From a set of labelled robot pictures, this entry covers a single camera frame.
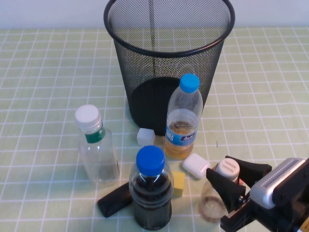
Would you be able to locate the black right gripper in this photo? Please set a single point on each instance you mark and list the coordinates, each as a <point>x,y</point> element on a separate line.
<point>256,220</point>

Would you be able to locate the clear bottle white cap green label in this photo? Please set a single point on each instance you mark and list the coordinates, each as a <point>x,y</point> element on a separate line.
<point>99,154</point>

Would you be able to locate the black mesh wastebasket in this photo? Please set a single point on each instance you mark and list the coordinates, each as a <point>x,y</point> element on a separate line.
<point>144,72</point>

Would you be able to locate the orange cube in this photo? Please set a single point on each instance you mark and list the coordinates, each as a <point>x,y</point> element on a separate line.
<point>241,182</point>

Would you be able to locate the white earbuds case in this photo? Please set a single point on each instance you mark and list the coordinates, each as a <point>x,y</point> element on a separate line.
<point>195,165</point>

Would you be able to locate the yellow cube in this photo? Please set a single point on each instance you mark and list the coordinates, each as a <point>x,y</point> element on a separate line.
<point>179,184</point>

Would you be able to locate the dark liquid bottle blue cap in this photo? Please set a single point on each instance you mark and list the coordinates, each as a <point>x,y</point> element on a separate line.
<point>150,200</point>

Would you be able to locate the clear bottle light-blue cap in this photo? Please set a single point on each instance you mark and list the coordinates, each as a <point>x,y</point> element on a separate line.
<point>183,106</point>

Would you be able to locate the white cube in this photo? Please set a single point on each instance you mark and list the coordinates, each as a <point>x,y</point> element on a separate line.
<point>145,137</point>

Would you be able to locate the black oblong case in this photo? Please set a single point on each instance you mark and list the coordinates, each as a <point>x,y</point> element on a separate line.
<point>113,201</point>

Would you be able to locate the green white-grid tablecloth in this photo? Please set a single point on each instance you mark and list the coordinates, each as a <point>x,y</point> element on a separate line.
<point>48,72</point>

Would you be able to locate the silver ribbed wrist camera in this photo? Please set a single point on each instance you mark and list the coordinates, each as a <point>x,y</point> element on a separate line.
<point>270,186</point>

